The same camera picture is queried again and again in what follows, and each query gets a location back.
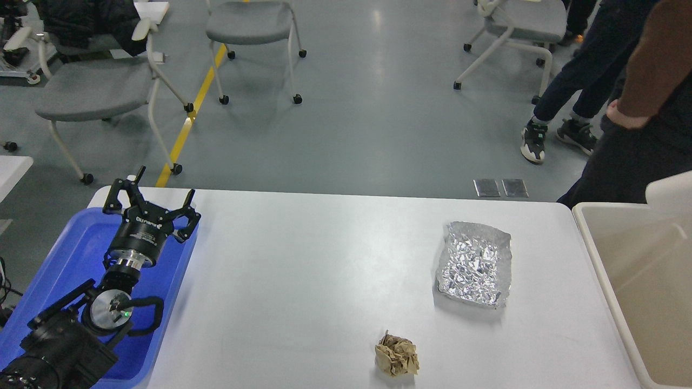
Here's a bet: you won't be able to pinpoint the crumpled aluminium foil tray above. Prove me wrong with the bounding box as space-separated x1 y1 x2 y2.
436 221 513 310

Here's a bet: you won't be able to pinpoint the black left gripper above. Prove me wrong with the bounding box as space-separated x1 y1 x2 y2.
102 165 201 269

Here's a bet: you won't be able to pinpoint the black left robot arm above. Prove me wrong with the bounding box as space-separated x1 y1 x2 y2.
2 167 201 388

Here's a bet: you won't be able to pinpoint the grey chair right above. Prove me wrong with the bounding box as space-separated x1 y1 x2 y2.
453 1 568 104

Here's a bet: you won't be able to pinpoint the blue plastic tray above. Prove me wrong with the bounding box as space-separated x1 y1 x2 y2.
1 207 197 388

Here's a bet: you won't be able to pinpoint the metal floor socket plates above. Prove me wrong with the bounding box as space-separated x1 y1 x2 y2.
474 179 529 198

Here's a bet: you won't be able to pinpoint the crumpled brown paper ball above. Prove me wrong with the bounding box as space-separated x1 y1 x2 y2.
374 330 420 377

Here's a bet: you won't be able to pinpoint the bystander hand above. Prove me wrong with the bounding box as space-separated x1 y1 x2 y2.
606 99 651 130

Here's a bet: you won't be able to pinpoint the grey chair centre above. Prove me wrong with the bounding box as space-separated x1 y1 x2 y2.
205 1 307 77

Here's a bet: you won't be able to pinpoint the beige plastic bin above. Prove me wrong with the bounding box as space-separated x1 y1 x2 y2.
573 203 691 388

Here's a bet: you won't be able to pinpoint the black jacket on chair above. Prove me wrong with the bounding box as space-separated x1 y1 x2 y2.
33 1 148 56

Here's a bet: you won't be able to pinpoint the grey chair with jacket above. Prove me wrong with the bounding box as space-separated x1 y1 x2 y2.
4 18 194 185

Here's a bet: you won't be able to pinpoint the person in black clothes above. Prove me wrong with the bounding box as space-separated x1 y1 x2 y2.
558 1 691 209

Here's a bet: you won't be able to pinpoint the white side table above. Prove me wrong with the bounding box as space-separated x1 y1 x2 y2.
1 156 34 202

